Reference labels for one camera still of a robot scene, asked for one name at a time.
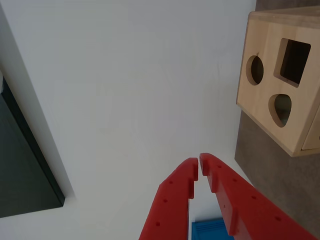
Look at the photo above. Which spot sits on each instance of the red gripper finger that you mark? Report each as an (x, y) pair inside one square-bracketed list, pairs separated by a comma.
[(170, 200), (250, 212)]

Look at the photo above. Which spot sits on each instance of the blue ridged plastic part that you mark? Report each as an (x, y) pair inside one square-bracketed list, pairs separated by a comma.
[(207, 230)]

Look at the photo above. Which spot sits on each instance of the dark panel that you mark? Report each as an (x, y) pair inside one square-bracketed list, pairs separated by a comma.
[(20, 162)]

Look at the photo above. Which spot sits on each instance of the wooden shape sorter box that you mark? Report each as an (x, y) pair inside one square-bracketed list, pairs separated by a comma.
[(265, 40)]

